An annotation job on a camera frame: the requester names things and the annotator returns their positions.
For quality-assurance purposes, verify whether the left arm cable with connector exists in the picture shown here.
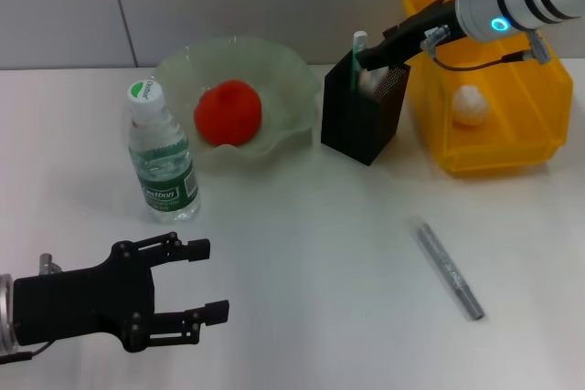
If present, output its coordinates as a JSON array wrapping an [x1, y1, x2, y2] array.
[[0, 252, 64, 364]]

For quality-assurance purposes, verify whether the mint green utility knife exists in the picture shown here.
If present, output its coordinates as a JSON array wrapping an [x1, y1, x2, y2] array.
[[350, 31, 369, 92]]

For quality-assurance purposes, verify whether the clear green-label water bottle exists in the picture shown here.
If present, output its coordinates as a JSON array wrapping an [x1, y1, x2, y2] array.
[[125, 79, 202, 226]]

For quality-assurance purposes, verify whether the white paper ball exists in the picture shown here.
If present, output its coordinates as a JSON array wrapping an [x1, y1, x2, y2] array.
[[452, 83, 491, 128]]

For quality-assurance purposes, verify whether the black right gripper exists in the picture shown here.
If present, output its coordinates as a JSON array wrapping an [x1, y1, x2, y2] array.
[[356, 0, 468, 71]]

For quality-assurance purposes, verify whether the black mesh pen holder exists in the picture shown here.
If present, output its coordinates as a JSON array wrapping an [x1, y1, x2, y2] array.
[[320, 49, 411, 167]]

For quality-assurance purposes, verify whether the pale green wavy glass plate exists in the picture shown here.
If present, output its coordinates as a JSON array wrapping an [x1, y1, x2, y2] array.
[[153, 36, 322, 176]]

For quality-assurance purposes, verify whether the yellow plastic bin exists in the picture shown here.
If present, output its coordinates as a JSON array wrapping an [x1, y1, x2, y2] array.
[[401, 0, 575, 176]]

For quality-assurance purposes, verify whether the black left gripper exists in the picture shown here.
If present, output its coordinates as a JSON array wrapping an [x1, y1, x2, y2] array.
[[12, 231, 230, 353]]

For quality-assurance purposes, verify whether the orange fruit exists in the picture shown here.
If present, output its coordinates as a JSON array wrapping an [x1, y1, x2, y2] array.
[[194, 79, 264, 147]]

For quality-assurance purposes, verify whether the grey marker pen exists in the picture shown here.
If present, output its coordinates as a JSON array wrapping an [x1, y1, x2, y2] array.
[[409, 215, 485, 321]]

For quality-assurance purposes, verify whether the arm cable with connector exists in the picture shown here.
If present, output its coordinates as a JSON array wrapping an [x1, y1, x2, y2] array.
[[0, 252, 64, 364], [420, 26, 549, 74]]

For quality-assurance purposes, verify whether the right arm cable with connector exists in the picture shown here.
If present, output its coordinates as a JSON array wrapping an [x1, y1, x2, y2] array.
[[420, 26, 549, 74]]

